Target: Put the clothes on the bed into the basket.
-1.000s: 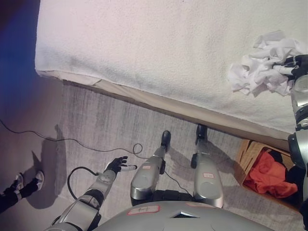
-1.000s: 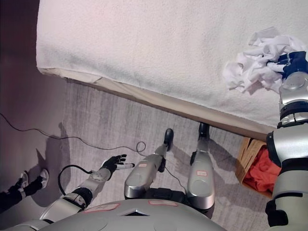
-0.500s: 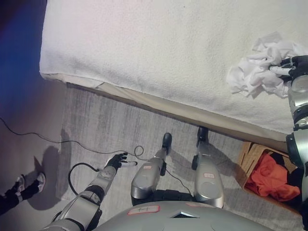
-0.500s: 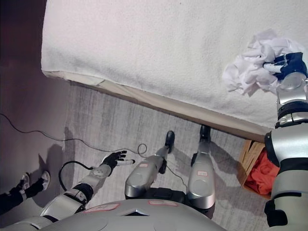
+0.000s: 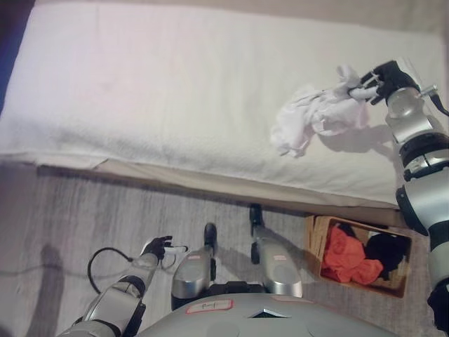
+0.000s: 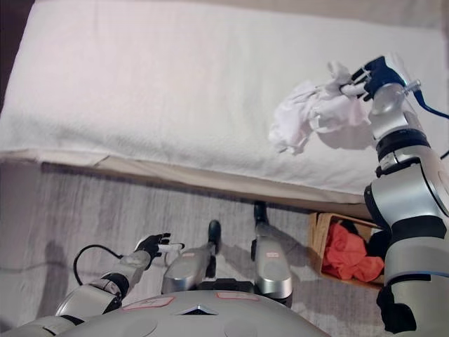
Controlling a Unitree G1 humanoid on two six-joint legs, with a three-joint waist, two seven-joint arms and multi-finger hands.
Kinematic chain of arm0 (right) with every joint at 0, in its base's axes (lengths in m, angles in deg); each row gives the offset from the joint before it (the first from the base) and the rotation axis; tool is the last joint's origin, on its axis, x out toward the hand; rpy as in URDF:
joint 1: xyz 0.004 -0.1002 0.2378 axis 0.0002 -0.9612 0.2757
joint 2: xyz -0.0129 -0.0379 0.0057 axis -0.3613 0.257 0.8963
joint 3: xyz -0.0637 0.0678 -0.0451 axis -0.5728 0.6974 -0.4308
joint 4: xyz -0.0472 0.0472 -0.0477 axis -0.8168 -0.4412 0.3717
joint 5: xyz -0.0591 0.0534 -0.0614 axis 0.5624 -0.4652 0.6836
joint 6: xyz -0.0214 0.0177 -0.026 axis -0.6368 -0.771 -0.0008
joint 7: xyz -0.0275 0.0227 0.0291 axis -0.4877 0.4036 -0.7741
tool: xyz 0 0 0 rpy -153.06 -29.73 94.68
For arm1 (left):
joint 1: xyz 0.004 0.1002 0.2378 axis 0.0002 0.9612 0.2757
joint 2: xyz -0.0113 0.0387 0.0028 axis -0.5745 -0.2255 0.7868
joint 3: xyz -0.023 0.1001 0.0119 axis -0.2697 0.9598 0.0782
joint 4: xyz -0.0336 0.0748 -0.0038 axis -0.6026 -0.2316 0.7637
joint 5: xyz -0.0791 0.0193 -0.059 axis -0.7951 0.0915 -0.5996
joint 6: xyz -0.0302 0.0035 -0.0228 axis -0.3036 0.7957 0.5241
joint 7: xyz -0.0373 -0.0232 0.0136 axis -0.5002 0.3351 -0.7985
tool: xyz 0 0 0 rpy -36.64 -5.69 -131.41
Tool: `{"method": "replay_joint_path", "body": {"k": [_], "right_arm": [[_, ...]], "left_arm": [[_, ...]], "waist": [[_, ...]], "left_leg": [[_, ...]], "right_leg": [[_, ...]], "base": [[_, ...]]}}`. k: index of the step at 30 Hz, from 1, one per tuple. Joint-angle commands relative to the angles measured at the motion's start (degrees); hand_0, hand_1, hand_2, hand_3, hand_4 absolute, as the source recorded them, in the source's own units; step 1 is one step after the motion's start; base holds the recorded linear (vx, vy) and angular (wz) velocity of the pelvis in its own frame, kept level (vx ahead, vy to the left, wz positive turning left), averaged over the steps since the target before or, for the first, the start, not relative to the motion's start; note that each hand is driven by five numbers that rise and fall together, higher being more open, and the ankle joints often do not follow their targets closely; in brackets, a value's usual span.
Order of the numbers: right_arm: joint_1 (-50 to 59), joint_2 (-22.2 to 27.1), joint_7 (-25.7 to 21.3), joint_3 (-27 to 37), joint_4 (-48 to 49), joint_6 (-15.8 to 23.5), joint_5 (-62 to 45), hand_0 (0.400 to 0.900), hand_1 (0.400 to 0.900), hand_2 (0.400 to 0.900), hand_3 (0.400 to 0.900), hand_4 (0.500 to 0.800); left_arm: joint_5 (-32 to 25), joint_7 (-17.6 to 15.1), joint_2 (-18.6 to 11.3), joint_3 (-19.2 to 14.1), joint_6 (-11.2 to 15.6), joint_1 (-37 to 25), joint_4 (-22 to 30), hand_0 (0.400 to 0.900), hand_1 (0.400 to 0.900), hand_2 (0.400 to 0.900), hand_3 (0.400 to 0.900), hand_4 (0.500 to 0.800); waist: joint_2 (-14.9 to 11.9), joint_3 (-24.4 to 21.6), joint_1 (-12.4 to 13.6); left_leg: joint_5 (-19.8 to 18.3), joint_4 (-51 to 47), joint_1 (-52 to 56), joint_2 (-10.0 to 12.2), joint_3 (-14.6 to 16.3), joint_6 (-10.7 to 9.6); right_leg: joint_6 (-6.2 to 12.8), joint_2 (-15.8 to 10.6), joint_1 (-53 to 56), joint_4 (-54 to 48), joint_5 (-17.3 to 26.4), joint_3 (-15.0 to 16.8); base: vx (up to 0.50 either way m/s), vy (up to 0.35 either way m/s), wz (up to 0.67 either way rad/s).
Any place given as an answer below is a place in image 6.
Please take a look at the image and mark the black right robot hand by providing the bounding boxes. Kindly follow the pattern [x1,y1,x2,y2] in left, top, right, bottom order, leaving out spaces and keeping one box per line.
[345,55,405,103]

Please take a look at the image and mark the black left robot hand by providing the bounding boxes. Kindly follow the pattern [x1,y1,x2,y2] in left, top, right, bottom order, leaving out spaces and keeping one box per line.
[135,232,185,261]

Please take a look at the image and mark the white clothes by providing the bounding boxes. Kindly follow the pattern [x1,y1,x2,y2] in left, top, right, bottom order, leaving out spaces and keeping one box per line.
[267,60,373,156]

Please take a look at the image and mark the white textured bed blanket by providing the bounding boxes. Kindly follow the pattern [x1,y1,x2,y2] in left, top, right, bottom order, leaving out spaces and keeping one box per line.
[0,0,449,205]

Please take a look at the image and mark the wicker laundry basket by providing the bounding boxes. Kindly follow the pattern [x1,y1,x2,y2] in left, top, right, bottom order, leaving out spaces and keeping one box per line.
[307,211,387,291]

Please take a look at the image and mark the silver left robot leg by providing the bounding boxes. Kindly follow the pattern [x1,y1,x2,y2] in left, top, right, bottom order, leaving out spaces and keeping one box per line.
[161,244,220,295]

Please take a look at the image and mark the silver robot leg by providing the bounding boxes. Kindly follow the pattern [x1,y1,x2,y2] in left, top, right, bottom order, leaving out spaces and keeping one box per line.
[250,223,294,303]
[161,244,220,295]

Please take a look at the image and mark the black left robot foot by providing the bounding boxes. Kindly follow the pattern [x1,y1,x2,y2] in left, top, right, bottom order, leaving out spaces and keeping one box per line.
[207,220,223,254]

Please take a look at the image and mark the grey robot torso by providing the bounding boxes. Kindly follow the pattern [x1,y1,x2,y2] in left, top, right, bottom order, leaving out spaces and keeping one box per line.
[0,277,333,337]

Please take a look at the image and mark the silver right robot leg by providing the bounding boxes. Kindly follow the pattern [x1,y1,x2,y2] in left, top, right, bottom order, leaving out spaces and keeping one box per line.
[250,223,294,303]

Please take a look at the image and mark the black cloth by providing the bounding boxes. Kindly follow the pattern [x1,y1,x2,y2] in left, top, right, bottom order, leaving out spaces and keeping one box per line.
[340,218,391,261]

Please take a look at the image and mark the orange cloth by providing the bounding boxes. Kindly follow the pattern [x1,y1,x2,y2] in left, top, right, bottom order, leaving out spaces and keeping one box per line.
[321,223,386,282]

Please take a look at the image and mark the dark right wrist cable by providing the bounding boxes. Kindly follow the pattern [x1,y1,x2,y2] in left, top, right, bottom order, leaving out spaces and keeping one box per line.
[403,79,449,122]

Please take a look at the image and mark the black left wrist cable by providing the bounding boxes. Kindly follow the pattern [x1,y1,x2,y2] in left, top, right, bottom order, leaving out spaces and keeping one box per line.
[72,244,124,291]

